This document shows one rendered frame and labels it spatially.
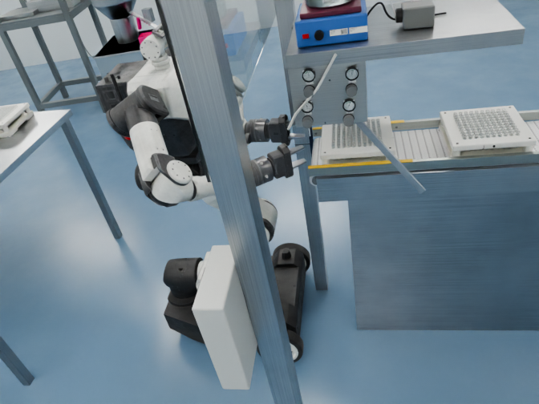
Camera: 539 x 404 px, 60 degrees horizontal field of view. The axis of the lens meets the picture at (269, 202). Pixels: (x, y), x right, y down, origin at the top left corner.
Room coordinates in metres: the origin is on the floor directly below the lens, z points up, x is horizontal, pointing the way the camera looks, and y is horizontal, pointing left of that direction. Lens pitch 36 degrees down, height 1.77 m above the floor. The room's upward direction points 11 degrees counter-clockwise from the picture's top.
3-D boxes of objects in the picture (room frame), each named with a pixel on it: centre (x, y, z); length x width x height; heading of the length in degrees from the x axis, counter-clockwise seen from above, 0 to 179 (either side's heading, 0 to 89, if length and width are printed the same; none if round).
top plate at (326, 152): (1.41, -0.34, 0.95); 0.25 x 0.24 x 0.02; 76
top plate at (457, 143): (1.31, -0.75, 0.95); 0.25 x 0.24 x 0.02; 166
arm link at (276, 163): (1.31, -0.03, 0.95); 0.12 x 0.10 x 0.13; 108
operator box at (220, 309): (0.65, 0.13, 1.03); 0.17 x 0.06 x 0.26; 166
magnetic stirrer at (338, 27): (1.38, -0.28, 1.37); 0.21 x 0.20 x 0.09; 166
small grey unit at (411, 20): (1.32, -0.51, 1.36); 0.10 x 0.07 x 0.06; 76
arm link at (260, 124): (1.57, -0.06, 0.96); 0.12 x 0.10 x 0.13; 68
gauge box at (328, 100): (1.31, -0.24, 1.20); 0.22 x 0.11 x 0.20; 76
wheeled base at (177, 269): (1.56, 0.25, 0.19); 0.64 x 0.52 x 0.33; 76
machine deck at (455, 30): (1.39, -0.47, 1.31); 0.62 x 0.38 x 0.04; 76
